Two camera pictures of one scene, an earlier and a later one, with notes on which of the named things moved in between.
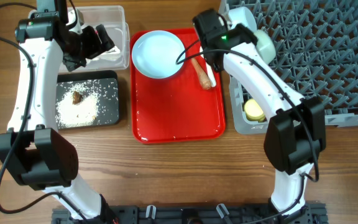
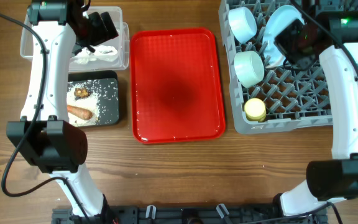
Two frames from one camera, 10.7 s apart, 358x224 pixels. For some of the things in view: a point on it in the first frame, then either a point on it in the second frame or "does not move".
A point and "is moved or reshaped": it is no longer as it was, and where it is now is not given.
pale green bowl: (265, 47) is moved or reshaped
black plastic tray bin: (86, 99) does not move
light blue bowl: (242, 15) does not move
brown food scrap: (77, 98) to (81, 93)
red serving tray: (178, 109) does not move
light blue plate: (155, 54) to (280, 15)
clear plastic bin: (112, 18) does not move
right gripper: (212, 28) to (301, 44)
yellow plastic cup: (253, 111) does not move
